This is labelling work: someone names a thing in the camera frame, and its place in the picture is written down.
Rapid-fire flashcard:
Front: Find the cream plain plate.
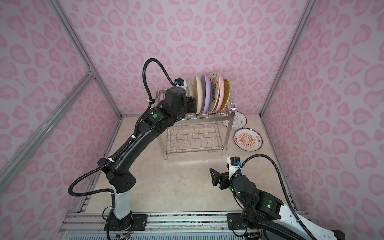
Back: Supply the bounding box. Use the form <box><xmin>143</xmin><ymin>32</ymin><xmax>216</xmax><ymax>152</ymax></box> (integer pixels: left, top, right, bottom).
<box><xmin>194</xmin><ymin>76</ymin><xmax>203</xmax><ymax>114</ymax></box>

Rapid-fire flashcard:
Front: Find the purple shell-shaped plate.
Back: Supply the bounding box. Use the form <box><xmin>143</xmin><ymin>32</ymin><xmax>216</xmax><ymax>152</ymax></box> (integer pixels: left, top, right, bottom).
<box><xmin>201</xmin><ymin>75</ymin><xmax>211</xmax><ymax>114</ymax></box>

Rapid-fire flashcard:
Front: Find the white star cartoon plate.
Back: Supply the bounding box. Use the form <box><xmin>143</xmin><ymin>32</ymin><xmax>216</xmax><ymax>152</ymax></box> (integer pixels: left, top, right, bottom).
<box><xmin>208</xmin><ymin>71</ymin><xmax>221</xmax><ymax>114</ymax></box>

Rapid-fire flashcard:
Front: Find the pink bear plate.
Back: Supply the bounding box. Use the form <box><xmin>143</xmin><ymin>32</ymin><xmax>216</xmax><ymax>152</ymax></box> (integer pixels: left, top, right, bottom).
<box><xmin>214</xmin><ymin>77</ymin><xmax>225</xmax><ymax>113</ymax></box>

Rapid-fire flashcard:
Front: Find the yellow woven plate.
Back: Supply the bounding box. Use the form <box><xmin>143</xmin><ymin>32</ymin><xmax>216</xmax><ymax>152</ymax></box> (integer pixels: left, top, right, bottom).
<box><xmin>218</xmin><ymin>79</ymin><xmax>231</xmax><ymax>113</ymax></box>

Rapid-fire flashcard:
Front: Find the white plate orange sunburst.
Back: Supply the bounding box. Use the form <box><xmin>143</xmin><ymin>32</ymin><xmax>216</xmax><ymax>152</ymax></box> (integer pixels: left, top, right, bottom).
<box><xmin>234</xmin><ymin>128</ymin><xmax>263</xmax><ymax>152</ymax></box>

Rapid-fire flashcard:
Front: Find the white plate black rim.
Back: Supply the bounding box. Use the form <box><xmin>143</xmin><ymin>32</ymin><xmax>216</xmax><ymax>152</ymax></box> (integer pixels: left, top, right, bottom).
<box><xmin>222</xmin><ymin>112</ymin><xmax>247</xmax><ymax>130</ymax></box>

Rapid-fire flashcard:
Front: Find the orange woven plate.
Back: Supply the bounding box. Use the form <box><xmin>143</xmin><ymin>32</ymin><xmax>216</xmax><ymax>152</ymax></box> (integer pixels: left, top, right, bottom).
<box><xmin>187</xmin><ymin>80</ymin><xmax>195</xmax><ymax>98</ymax></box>

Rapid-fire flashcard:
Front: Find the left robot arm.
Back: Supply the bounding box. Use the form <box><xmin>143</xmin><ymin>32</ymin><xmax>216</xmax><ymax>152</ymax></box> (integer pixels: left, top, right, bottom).
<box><xmin>98</xmin><ymin>86</ymin><xmax>196</xmax><ymax>221</ymax></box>

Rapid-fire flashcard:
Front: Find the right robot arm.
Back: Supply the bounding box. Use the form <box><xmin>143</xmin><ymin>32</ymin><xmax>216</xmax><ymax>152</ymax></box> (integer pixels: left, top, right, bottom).
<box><xmin>210</xmin><ymin>168</ymin><xmax>346</xmax><ymax>240</ymax></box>

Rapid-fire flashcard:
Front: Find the steel two-tier dish rack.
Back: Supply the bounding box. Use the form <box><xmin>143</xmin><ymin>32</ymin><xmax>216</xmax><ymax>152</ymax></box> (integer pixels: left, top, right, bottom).
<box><xmin>158</xmin><ymin>100</ymin><xmax>236</xmax><ymax>160</ymax></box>

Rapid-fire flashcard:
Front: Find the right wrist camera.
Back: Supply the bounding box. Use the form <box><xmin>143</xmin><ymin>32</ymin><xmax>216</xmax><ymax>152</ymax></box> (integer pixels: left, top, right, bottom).
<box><xmin>227</xmin><ymin>157</ymin><xmax>242</xmax><ymax>178</ymax></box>

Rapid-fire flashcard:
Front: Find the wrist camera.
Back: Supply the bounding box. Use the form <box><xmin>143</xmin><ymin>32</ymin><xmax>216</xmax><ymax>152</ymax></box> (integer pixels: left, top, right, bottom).
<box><xmin>227</xmin><ymin>157</ymin><xmax>242</xmax><ymax>178</ymax></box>
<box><xmin>174</xmin><ymin>78</ymin><xmax>187</xmax><ymax>89</ymax></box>

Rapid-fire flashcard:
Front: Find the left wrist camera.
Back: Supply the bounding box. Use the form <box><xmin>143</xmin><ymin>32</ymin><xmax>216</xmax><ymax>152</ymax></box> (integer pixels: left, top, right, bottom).
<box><xmin>174</xmin><ymin>78</ymin><xmax>187</xmax><ymax>89</ymax></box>

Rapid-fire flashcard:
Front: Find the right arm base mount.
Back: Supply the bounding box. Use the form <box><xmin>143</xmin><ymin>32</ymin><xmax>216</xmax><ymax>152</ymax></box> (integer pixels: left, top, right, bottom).
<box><xmin>226</xmin><ymin>211</ymin><xmax>271</xmax><ymax>232</ymax></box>

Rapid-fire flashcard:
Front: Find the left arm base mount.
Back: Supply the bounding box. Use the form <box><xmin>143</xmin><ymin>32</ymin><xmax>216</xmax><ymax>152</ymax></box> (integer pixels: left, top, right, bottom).
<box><xmin>104</xmin><ymin>212</ymin><xmax>148</xmax><ymax>232</ymax></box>

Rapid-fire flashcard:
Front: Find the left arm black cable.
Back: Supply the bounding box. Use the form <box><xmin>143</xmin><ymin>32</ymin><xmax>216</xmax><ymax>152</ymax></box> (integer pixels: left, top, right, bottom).
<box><xmin>67</xmin><ymin>58</ymin><xmax>176</xmax><ymax>198</ymax></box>

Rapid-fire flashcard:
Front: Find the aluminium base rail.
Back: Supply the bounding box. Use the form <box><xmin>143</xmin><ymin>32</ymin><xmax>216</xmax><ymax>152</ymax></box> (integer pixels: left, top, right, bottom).
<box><xmin>56</xmin><ymin>194</ymin><xmax>262</xmax><ymax>240</ymax></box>

